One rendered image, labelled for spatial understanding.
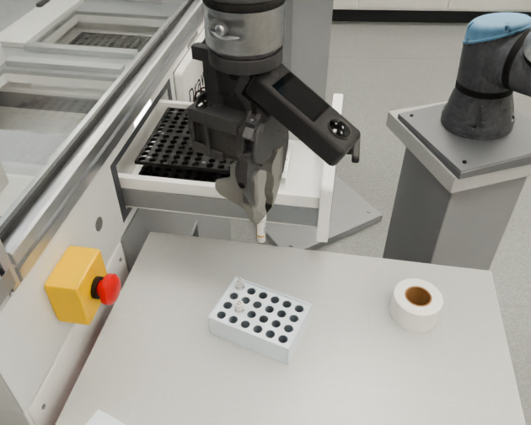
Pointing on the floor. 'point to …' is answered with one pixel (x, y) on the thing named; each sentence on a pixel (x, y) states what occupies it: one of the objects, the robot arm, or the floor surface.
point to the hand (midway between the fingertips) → (265, 212)
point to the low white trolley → (440, 364)
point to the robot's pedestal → (448, 207)
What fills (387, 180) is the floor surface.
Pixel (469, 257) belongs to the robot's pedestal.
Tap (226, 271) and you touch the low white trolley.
